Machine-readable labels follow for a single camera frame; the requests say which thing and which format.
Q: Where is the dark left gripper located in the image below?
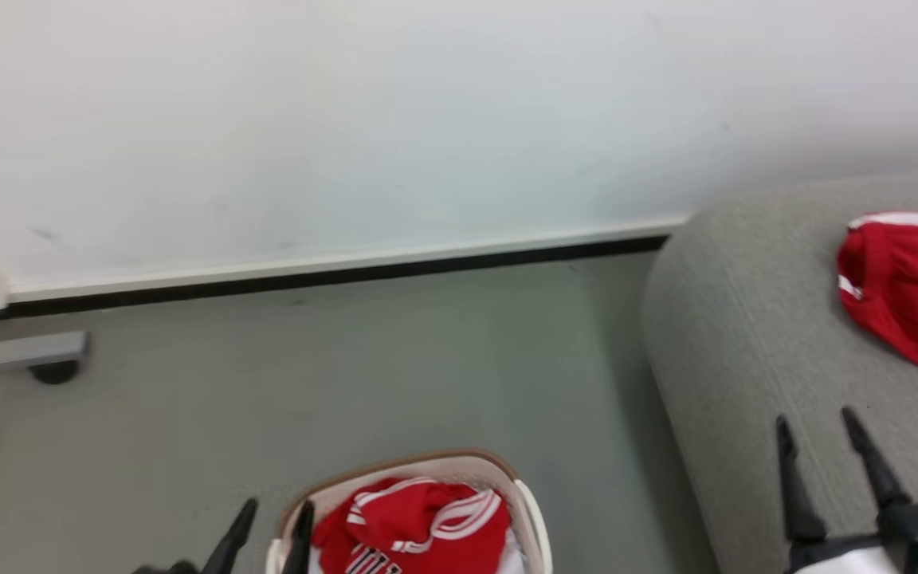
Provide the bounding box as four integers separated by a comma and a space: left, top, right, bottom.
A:
131, 498, 316, 574

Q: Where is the black caster wheel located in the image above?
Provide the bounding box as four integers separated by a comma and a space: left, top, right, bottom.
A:
28, 360, 82, 386

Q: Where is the white laundry basket brown rim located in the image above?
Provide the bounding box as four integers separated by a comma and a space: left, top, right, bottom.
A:
265, 449, 553, 574

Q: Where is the grey metal frame leg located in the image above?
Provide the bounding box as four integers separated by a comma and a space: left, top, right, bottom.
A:
0, 317, 92, 385

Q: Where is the grey fabric sofa seat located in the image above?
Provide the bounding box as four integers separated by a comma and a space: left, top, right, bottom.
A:
641, 166, 918, 574

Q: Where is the white and black baseboard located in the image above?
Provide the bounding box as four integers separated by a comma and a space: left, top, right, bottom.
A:
6, 212, 692, 317

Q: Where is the red garment with white band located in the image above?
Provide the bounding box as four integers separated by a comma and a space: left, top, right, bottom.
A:
836, 211, 918, 375

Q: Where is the red jersey with white stripes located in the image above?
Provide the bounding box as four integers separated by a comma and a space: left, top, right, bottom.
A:
312, 477, 512, 574

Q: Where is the white cloth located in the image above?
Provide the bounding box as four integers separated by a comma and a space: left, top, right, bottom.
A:
497, 526, 528, 574

